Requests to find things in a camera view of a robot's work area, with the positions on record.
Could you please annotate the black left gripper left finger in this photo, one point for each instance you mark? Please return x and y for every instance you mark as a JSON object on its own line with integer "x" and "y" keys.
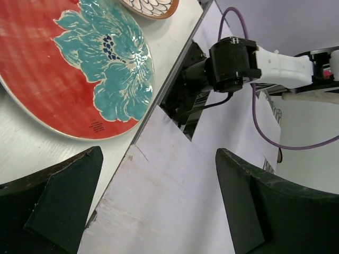
{"x": 46, "y": 212}

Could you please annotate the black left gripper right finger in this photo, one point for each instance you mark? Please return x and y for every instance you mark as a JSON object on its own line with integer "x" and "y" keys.
{"x": 269, "y": 214}

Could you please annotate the red plate with teal flower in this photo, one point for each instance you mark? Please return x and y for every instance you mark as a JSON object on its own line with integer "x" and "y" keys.
{"x": 81, "y": 68}

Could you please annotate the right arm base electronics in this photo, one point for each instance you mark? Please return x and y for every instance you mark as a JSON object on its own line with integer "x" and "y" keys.
{"x": 188, "y": 90}

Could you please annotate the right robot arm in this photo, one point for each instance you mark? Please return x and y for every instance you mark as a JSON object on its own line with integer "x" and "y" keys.
{"x": 233, "y": 61}

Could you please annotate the white petal plate orange rim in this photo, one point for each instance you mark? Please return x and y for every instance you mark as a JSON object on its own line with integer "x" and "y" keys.
{"x": 152, "y": 9}

